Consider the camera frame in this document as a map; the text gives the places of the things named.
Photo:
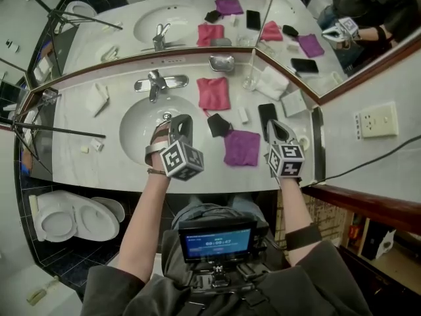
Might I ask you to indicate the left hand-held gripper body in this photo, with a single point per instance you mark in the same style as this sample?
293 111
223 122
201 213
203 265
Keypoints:
182 160

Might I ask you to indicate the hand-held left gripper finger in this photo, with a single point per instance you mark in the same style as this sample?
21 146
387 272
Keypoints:
185 125

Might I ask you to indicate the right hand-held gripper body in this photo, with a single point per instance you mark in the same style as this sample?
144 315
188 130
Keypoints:
286 161

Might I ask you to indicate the white soap bar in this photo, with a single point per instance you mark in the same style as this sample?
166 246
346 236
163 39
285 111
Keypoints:
242 114

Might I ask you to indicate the silver soap dish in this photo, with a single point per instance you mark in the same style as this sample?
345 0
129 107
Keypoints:
221 63

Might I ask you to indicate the person's right forearm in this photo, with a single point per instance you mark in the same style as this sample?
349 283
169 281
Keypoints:
296 209

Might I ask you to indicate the person's left forearm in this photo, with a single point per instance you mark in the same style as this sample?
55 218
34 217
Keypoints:
141 226

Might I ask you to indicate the person's left hand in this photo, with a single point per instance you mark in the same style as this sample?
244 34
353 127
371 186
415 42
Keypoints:
159 137

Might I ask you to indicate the white toilet paper roll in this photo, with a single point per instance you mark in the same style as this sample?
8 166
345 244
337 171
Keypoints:
304 142

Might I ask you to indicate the black smartphone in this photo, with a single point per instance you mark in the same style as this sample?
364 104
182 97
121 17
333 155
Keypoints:
266 114

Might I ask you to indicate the long black ledge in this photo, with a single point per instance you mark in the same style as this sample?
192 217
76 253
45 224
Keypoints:
318 143

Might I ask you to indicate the white and green card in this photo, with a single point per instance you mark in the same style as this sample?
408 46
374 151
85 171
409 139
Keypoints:
295 103

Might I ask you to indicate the black cloth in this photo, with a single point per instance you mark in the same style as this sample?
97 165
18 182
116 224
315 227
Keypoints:
217 125

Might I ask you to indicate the purple cloth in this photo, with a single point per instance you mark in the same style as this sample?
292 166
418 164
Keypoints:
241 148

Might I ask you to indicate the pink cloth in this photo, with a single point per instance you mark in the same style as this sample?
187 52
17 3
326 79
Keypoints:
213 94

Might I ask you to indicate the white sink basin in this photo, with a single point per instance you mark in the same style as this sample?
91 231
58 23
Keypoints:
138 133

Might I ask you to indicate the thick folded white towel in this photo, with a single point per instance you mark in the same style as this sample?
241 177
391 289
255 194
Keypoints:
271 82

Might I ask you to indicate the chrome faucet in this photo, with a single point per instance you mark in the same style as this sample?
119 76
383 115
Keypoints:
154 84

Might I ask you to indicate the clear drinking glass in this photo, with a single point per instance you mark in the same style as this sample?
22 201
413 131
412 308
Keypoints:
249 83

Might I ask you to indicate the person's blue jeans legs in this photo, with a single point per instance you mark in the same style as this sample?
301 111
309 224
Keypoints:
246 202

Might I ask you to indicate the small white box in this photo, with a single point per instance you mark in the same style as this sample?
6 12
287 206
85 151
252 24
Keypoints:
97 144

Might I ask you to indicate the chest mounted monitor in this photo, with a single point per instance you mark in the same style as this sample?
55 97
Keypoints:
217 240

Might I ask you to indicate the small folded white towel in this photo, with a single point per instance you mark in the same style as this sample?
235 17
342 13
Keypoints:
97 99

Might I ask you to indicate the narrow wood framed mirror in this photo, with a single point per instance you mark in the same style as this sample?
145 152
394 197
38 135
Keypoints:
329 44

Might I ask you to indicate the small pale yellow block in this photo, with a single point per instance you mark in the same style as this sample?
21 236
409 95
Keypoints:
84 149

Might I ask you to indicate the black tripod light stand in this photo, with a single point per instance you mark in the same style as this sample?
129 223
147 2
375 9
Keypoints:
65 130

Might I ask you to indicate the person's dark grey shirt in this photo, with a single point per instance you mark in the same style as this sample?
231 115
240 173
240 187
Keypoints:
329 275

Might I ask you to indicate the wide wood framed mirror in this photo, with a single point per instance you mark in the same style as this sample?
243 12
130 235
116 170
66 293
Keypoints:
98 28

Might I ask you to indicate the cream wall power socket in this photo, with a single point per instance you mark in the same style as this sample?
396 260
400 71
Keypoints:
378 120

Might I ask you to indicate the black chest rig mount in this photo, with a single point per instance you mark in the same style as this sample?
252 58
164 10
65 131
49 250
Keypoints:
218 280

